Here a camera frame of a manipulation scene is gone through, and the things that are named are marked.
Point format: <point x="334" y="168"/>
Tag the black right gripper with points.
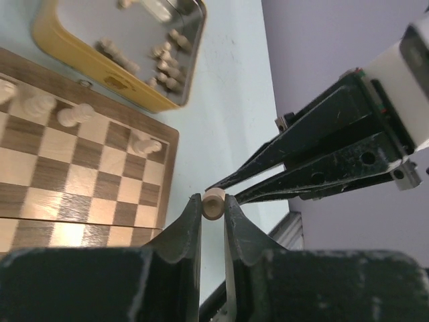
<point x="340" y="116"/>

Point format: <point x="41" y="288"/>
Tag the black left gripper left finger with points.
<point x="172" y="289"/>

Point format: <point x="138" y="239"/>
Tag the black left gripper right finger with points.
<point x="248" y="266"/>

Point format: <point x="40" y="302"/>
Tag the white piece passed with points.
<point x="213" y="204"/>

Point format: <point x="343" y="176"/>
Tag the white king piece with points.
<point x="8" y="91"/>

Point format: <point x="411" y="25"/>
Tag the wooden folding chess board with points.
<point x="81" y="185"/>

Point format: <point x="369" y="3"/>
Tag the yellow metal tin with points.
<point x="162" y="37"/>

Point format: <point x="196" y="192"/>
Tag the white king in tin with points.
<point x="109" y="49"/>

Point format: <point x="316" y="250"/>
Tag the right aluminium corner post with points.
<point x="289" y="232"/>

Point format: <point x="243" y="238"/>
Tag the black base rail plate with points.
<point x="214" y="308"/>

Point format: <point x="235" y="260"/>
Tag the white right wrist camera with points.
<point x="402" y="70"/>

